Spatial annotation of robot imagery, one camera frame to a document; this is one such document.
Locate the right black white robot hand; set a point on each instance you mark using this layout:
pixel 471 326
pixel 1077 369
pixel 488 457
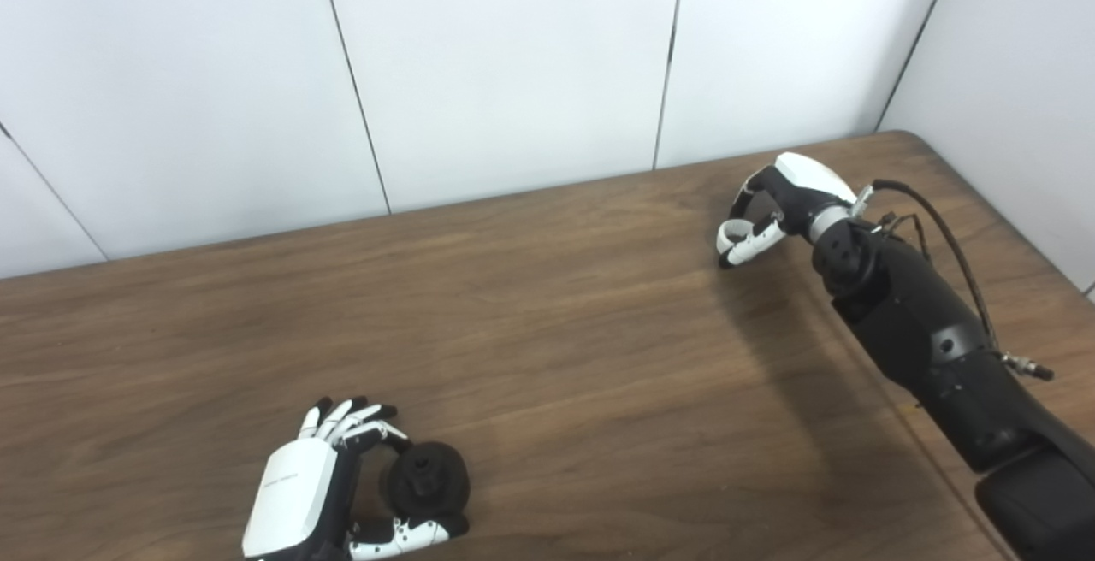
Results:
pixel 808 189

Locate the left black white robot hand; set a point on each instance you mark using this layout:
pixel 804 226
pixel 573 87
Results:
pixel 291 493

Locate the round black part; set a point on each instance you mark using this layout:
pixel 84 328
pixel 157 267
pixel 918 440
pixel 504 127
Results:
pixel 428 480

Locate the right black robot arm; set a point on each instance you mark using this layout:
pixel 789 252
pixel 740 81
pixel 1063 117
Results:
pixel 932 339

